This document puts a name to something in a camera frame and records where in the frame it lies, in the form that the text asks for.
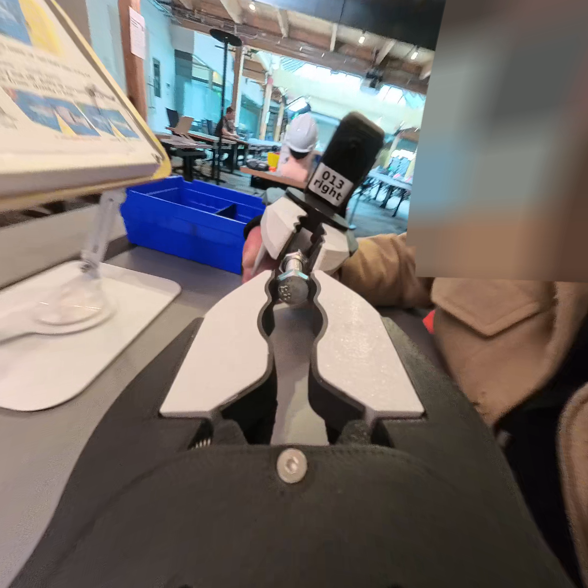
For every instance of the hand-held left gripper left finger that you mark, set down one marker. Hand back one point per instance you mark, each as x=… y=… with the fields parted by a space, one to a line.
x=216 y=363

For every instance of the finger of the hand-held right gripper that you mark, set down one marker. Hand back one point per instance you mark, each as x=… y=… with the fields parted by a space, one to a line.
x=336 y=255
x=278 y=225

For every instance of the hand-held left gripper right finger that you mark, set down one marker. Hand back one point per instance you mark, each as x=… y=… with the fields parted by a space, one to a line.
x=363 y=363

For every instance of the silver hex nut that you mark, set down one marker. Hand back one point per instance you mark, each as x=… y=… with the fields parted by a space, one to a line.
x=294 y=258

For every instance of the silver hex bolt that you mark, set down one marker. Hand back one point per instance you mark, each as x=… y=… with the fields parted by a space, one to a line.
x=294 y=289

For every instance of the person's right forearm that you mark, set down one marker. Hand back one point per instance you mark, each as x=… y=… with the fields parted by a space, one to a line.
x=386 y=275

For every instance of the dark office desk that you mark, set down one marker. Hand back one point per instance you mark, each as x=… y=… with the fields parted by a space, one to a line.
x=262 y=173
x=193 y=142

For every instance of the grey desk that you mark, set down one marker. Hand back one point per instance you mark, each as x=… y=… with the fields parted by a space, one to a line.
x=41 y=450

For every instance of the person's right hand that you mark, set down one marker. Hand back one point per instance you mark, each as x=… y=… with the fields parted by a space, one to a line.
x=248 y=257

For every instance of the blue plastic bin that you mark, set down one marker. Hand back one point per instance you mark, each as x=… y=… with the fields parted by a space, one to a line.
x=183 y=239

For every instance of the beige jacket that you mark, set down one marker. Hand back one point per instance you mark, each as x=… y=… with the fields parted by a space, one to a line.
x=496 y=330

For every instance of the wooden document board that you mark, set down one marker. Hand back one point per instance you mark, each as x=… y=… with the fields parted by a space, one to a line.
x=69 y=181

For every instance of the white paper notice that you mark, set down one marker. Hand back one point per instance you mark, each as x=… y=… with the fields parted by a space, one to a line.
x=137 y=32

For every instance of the printed instruction sheet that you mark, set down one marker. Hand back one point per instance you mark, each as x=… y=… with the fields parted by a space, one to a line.
x=46 y=105

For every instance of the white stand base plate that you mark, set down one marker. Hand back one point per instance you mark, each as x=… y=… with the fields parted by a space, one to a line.
x=115 y=330

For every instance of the white stand bracket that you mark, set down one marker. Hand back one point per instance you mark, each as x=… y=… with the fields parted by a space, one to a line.
x=103 y=216

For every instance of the wooden support post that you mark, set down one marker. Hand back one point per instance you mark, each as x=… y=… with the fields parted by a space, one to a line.
x=135 y=82

